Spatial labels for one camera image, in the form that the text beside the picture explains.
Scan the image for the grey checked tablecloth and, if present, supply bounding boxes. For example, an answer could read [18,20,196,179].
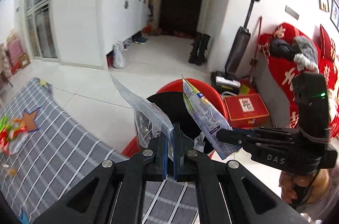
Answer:
[1,78,198,223]

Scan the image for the red green snack wrapper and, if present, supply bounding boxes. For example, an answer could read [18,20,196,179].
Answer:
[0,116,28,155]

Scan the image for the black boots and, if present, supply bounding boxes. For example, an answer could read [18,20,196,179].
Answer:
[189,32,211,66]

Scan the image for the white plastic bag on floor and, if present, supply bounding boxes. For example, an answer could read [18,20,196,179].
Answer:
[113,42,126,69]

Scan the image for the black upright vacuum cleaner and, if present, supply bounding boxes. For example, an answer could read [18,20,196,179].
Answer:
[210,0,260,95]

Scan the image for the white blue printed wrapper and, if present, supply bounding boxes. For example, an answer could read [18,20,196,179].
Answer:
[182,78,241,160]

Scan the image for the white shoe cabinet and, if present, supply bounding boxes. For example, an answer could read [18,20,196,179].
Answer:
[101,0,149,55]

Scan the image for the clear plastic wrapper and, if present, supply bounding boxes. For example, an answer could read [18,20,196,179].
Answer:
[111,75,174,160]

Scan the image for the red trash bin black liner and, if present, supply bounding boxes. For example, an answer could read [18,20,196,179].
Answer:
[121,78,229,158]

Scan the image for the red gift box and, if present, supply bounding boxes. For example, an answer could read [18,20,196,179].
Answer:
[224,93,270,128]

